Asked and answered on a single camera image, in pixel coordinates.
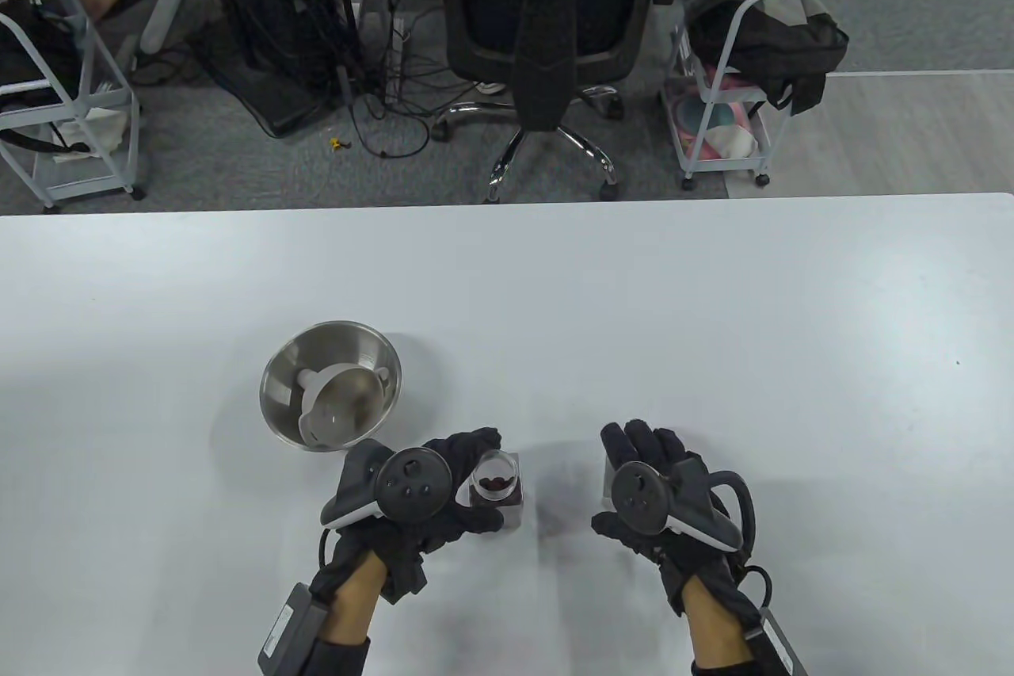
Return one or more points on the person's left hand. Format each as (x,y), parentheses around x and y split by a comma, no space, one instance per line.
(444,525)

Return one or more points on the person's right hand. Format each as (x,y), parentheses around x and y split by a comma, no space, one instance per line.
(673,549)

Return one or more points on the clear glass coffee jar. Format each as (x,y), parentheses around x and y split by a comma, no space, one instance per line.
(499,498)

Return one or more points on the pile of dark red cranberries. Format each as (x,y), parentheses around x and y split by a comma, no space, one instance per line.
(495,484)

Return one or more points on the white square jar lid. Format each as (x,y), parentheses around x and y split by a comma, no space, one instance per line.
(608,482)

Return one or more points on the white plastic funnel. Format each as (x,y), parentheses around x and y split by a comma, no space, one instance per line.
(341,402)

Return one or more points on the stainless steel bowl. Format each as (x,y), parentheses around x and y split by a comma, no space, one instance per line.
(333,347)

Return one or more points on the person's left forearm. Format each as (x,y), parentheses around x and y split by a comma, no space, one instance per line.
(352,605)

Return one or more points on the person's right forearm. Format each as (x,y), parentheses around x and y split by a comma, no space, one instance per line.
(713,620)

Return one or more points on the black round controller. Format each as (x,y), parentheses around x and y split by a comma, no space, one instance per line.
(412,487)
(642,498)

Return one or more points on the black sensor box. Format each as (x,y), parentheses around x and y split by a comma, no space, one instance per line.
(780,644)
(289,628)

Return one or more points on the white metal cart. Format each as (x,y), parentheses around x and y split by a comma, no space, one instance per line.
(111,97)
(725,165)

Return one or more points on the black office chair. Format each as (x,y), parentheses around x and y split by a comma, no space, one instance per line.
(594,153)

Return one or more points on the pink and teal cloth bundle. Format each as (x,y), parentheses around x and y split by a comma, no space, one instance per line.
(725,129)

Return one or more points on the black bag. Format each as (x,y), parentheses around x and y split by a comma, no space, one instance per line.
(784,46)
(32,54)

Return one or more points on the white cloth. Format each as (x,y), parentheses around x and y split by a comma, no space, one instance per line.
(99,125)

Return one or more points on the black computer stand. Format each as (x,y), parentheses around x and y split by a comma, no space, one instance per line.
(269,18)

